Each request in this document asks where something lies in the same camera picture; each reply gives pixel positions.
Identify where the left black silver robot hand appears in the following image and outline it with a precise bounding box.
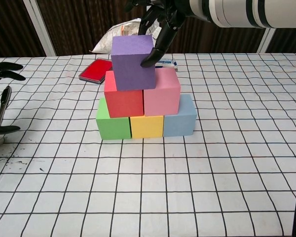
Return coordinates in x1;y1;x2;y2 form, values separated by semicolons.
0;62;27;134

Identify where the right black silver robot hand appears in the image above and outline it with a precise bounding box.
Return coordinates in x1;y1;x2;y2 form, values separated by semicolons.
124;0;195;68

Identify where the purple foam cube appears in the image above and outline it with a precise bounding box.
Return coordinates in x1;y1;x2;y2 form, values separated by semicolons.
111;34;156;91

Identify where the pink foam cube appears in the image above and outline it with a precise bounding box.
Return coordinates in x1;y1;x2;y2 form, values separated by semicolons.
143;68;181;117

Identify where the red foam cube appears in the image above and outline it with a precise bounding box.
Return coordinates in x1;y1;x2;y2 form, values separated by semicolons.
104;71;146;119

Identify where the light blue foam cube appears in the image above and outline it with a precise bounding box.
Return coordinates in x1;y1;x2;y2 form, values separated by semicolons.
162;93;197;137

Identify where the yellow foam cube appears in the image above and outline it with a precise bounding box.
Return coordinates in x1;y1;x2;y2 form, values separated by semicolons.
130;115;164;139

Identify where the green foam cube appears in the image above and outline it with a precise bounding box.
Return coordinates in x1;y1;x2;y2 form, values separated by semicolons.
95;97;133;141

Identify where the blue white wrapped packet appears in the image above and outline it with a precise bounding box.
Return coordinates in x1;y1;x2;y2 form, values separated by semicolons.
155;58;178;72

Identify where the dark brown partition panel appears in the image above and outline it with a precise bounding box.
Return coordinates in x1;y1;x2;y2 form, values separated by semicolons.
152;0;289;54
0;0;56;58
258;26;296;54
24;0;155;56

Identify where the crumpled white snack bag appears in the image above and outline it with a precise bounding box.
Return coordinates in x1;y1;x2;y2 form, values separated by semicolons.
89;17;163;55

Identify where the red ink pad case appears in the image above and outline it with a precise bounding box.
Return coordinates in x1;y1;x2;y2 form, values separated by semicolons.
78;58;114;84

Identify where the metal ladle black handle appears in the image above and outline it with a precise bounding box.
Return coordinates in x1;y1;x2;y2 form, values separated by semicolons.
0;85;12;149

